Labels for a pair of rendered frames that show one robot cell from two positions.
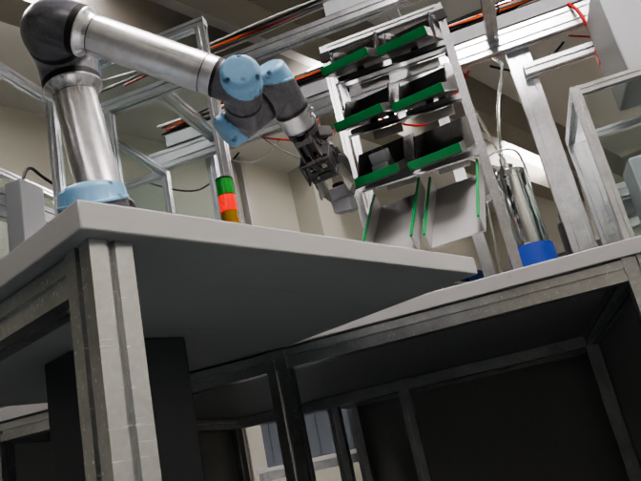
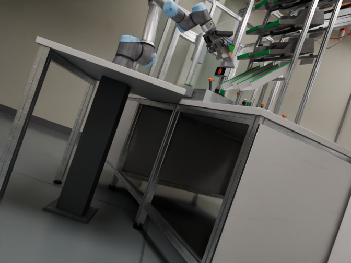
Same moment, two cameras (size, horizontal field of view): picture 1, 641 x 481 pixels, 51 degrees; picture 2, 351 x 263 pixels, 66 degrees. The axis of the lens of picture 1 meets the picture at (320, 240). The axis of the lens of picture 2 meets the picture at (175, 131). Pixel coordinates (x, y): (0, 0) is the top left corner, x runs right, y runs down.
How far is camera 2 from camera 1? 1.20 m
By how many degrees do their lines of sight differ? 50
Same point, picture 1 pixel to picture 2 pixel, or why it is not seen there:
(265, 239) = (84, 56)
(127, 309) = (42, 61)
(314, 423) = not seen: hidden behind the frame
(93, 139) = (149, 23)
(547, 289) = (231, 116)
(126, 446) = (30, 85)
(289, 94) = (199, 16)
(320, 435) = not seen: hidden behind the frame
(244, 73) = (167, 7)
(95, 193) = (124, 38)
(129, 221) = (46, 43)
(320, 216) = not seen: outside the picture
